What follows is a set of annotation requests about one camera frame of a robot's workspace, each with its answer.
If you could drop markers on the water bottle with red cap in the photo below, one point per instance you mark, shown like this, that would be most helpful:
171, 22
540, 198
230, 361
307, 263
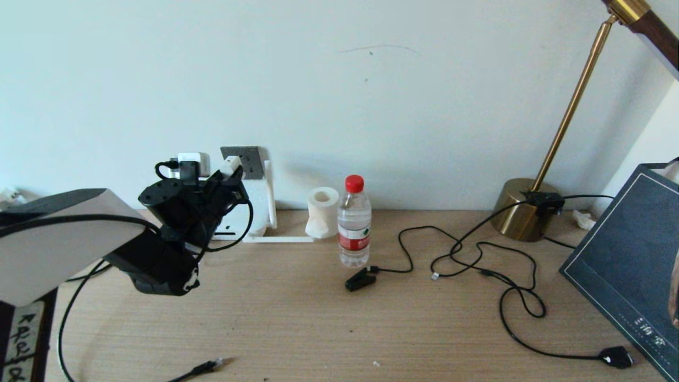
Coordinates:
354, 223

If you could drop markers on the white toilet paper roll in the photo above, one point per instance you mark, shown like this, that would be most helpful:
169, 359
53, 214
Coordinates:
322, 217

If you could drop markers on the brass desk lamp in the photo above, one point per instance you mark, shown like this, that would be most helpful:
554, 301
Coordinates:
512, 217

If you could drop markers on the clear plastic object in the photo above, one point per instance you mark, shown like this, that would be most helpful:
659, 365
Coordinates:
9, 197

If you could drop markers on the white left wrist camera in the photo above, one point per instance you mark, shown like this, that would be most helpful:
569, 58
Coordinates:
204, 159

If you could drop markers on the black inline adapter box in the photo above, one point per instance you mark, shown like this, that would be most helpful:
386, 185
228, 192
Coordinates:
543, 203

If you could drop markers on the white router with antennas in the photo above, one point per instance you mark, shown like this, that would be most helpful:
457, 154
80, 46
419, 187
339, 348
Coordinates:
257, 212

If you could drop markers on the crumpled white tissue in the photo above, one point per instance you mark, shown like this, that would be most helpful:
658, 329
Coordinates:
583, 220

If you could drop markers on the grey wall socket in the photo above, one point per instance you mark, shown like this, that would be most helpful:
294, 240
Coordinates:
253, 162

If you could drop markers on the dark teal gift bag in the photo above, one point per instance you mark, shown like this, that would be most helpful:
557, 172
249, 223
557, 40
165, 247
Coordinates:
626, 254

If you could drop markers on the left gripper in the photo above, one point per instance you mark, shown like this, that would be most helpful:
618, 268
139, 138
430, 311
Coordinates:
204, 217

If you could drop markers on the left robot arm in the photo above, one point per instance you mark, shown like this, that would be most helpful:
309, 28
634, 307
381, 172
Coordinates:
63, 244

